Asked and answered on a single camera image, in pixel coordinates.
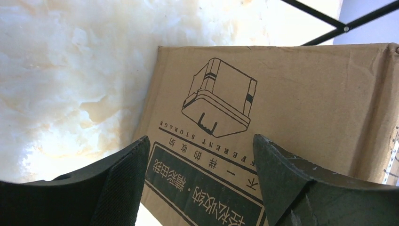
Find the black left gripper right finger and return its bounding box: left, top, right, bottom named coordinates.
left=253, top=134, right=399, bottom=226

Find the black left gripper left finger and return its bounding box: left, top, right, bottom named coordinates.
left=0, top=136, right=150, bottom=226

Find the large cardboard express box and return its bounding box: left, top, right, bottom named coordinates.
left=135, top=43, right=399, bottom=226

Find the white shipping label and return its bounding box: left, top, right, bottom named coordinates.
left=382, top=141, right=399, bottom=185

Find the black tripod stand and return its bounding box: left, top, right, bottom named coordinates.
left=280, top=0, right=399, bottom=47

